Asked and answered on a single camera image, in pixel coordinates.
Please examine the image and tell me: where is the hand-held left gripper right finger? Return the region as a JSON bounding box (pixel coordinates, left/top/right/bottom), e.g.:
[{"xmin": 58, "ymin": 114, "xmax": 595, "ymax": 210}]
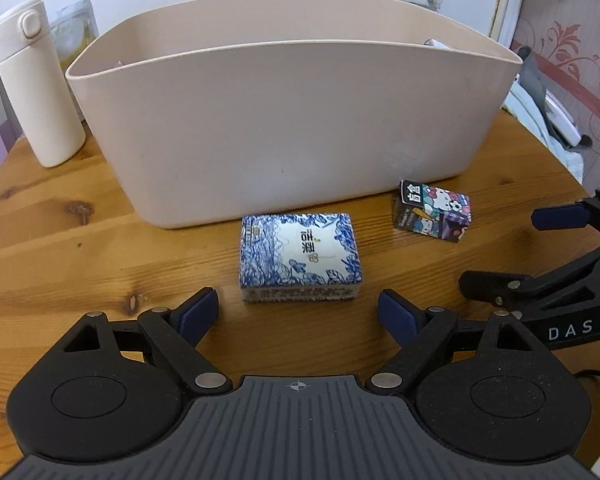
[{"xmin": 370, "ymin": 289, "xmax": 536, "ymax": 391}]

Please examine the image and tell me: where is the clear plastic snack bag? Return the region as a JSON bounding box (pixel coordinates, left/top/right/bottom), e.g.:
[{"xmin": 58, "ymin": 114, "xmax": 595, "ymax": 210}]
[{"xmin": 46, "ymin": 0, "xmax": 99, "ymax": 122}]

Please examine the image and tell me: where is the white device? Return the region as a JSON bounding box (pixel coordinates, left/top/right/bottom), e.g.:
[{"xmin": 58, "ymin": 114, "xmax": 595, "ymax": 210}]
[{"xmin": 544, "ymin": 94, "xmax": 582, "ymax": 147}]

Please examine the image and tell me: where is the cartoon printed small box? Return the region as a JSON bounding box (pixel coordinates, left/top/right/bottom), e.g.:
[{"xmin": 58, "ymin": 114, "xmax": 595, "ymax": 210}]
[{"xmin": 391, "ymin": 180, "xmax": 474, "ymax": 245}]

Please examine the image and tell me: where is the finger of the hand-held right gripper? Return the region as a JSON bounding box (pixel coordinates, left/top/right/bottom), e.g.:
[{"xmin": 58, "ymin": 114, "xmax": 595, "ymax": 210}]
[
  {"xmin": 530, "ymin": 186, "xmax": 600, "ymax": 242},
  {"xmin": 458, "ymin": 244, "xmax": 600, "ymax": 322}
]

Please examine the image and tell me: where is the cream door frame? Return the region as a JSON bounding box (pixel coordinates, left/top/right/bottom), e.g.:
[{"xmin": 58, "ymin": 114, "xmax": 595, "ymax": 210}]
[{"xmin": 489, "ymin": 0, "xmax": 532, "ymax": 57}]

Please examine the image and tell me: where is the grey strap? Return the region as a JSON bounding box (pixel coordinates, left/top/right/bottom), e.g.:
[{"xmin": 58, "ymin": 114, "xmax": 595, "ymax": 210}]
[{"xmin": 516, "ymin": 45, "xmax": 594, "ymax": 150}]

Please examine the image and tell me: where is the white thermos bottle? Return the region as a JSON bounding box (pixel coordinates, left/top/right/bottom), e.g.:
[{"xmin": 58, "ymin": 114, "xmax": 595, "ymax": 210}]
[{"xmin": 0, "ymin": 0, "xmax": 87, "ymax": 168}]

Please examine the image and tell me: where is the beige plastic basket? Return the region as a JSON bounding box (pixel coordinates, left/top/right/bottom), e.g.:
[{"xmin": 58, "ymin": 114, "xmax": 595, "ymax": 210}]
[{"xmin": 65, "ymin": 0, "xmax": 525, "ymax": 231}]

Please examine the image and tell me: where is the blue floral tissue pack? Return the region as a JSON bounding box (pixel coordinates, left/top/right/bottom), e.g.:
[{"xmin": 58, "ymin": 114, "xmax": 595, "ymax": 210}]
[{"xmin": 238, "ymin": 212, "xmax": 365, "ymax": 304}]

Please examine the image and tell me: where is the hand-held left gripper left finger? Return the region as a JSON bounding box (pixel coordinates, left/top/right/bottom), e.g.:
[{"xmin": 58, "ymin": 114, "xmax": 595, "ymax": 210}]
[{"xmin": 62, "ymin": 287, "xmax": 233, "ymax": 396}]

